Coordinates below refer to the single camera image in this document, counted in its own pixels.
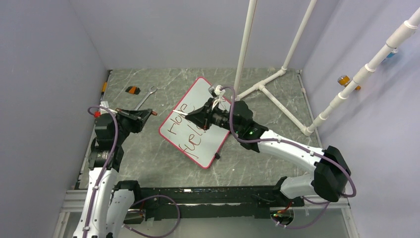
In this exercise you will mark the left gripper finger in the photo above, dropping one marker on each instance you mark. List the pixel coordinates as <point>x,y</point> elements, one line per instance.
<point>137,115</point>
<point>139,123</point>

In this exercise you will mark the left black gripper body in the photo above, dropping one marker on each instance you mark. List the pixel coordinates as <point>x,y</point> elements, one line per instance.
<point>125,123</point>

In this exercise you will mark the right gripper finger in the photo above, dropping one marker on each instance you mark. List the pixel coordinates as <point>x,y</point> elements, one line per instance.
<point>202,111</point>
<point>197,119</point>

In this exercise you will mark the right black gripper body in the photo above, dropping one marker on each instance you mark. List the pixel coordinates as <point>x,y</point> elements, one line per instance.
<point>218,117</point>

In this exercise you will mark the red-framed whiteboard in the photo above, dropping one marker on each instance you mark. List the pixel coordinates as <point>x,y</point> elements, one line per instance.
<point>197,144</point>

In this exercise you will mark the white whiteboard marker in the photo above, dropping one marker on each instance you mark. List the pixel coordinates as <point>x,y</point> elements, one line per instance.
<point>180,112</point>

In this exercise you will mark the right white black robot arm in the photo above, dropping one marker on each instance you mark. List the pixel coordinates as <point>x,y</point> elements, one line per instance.
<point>327,171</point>

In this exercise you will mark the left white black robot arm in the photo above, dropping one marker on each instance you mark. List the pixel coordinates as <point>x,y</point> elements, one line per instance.
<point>108,200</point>

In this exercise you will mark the silver wrench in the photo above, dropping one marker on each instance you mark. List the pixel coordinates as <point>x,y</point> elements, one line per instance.
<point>149,92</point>

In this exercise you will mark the small orange black object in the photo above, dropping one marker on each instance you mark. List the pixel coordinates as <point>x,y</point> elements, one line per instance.
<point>133,90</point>

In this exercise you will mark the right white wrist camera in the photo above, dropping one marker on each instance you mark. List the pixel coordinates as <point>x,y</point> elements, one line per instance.
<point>217,91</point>

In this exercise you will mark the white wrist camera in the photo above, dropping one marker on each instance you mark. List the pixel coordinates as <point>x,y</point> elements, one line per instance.
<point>217,91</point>
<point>103,108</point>

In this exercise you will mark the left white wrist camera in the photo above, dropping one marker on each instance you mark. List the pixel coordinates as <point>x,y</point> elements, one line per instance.
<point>103,108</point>

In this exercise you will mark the orange-handled tool at edge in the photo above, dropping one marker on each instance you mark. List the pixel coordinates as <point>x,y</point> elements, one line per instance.
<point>103,90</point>

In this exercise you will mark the orange wall knob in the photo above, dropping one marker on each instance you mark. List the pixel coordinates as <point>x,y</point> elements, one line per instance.
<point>344,80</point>

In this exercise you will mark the white PVC pipe frame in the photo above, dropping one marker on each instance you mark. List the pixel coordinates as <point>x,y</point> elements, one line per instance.
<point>400,35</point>

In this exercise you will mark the blue wall clip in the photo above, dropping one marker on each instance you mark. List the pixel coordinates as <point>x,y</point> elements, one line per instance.
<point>392,53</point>

